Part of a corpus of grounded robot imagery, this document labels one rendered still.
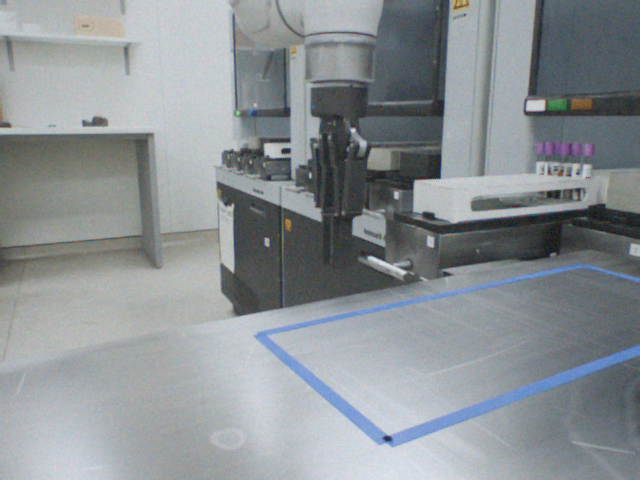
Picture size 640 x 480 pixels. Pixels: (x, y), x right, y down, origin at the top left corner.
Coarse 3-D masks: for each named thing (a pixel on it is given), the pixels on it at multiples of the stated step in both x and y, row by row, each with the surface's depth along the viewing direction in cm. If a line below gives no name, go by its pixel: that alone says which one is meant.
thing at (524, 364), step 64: (576, 256) 55; (256, 320) 38; (320, 320) 38; (384, 320) 38; (448, 320) 38; (512, 320) 38; (576, 320) 38; (0, 384) 29; (64, 384) 29; (128, 384) 29; (192, 384) 29; (256, 384) 29; (320, 384) 29; (384, 384) 29; (448, 384) 29; (512, 384) 29; (576, 384) 29; (0, 448) 23; (64, 448) 23; (128, 448) 23; (192, 448) 23; (256, 448) 23; (320, 448) 23; (384, 448) 23; (448, 448) 23; (512, 448) 23; (576, 448) 23
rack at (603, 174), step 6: (618, 168) 102; (624, 168) 102; (630, 168) 102; (636, 168) 103; (594, 174) 93; (600, 174) 92; (606, 174) 92; (600, 180) 89; (606, 180) 88; (600, 186) 89; (606, 186) 88; (600, 192) 89; (606, 192) 88; (600, 198) 89
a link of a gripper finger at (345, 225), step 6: (354, 210) 68; (354, 216) 68; (342, 222) 70; (348, 222) 70; (342, 228) 70; (348, 228) 70; (342, 234) 70; (348, 234) 70; (342, 240) 70; (348, 240) 70
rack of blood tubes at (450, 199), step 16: (496, 176) 89; (512, 176) 89; (528, 176) 89; (544, 176) 88; (416, 192) 82; (432, 192) 78; (448, 192) 75; (464, 192) 75; (480, 192) 76; (496, 192) 77; (512, 192) 79; (592, 192) 86; (416, 208) 82; (432, 208) 79; (448, 208) 76; (464, 208) 75; (480, 208) 89; (496, 208) 91; (512, 208) 90; (528, 208) 81; (544, 208) 82; (560, 208) 84; (576, 208) 85
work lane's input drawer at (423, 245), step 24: (408, 216) 80; (432, 216) 78; (528, 216) 80; (552, 216) 82; (576, 216) 84; (408, 240) 79; (432, 240) 74; (456, 240) 74; (480, 240) 75; (504, 240) 77; (528, 240) 79; (552, 240) 82; (384, 264) 78; (408, 264) 79; (432, 264) 74; (456, 264) 74
